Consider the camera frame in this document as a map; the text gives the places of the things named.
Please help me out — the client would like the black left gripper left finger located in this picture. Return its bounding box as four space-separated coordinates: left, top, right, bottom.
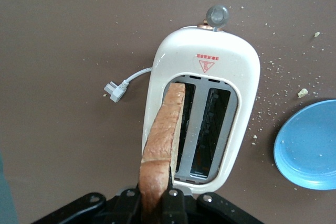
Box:
34 186 144 224

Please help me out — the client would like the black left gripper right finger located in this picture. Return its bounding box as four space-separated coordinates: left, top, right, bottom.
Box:
160 167 263 224

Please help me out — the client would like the brown bread slice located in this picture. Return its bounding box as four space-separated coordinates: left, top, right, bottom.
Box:
139 82 186 224

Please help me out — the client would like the blue plate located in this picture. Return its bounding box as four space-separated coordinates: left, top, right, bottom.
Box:
273 99 336 190

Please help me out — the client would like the white two-slot toaster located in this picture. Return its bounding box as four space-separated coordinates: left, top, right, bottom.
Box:
143 5 261 193

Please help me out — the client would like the brown tablecloth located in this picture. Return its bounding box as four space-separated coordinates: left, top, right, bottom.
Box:
0 0 336 224

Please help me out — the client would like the white toaster power cord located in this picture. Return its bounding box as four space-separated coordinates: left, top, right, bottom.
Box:
102 67 153 103

